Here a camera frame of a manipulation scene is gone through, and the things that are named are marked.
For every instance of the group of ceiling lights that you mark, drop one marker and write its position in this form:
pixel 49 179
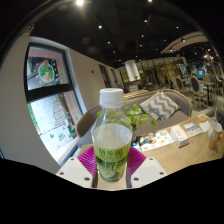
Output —
pixel 79 2

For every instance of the white round column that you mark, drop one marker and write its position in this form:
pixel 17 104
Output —
pixel 132 70

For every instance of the white orange paper box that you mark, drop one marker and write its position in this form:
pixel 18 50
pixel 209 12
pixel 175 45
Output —
pixel 180 136

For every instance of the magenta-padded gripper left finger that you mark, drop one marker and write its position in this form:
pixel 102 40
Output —
pixel 75 171

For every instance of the green-labelled clear drink bottle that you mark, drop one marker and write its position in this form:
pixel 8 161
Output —
pixel 111 143

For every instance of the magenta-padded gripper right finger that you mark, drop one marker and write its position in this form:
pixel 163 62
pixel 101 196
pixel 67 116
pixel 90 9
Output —
pixel 148 171

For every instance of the grey white chevron cushion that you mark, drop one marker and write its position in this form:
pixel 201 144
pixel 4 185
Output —
pixel 160 106

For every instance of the group of dining chairs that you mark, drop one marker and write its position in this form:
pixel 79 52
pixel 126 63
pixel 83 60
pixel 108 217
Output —
pixel 195 85

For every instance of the tan ceramic mug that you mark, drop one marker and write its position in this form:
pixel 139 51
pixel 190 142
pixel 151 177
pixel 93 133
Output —
pixel 213 141

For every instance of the printed menu leaflet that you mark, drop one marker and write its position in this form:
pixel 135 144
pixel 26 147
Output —
pixel 155 140

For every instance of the grey curved sofa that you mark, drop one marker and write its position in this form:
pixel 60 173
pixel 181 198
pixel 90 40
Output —
pixel 166 121

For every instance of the large window with decals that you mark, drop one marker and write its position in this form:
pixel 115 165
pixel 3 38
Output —
pixel 56 123

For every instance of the white leaflet stack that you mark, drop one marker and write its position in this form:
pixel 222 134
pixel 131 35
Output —
pixel 196 128

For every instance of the yellow square table card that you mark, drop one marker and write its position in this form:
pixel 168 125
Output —
pixel 202 117

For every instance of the green potted plant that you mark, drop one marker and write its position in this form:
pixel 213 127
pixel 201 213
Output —
pixel 136 115

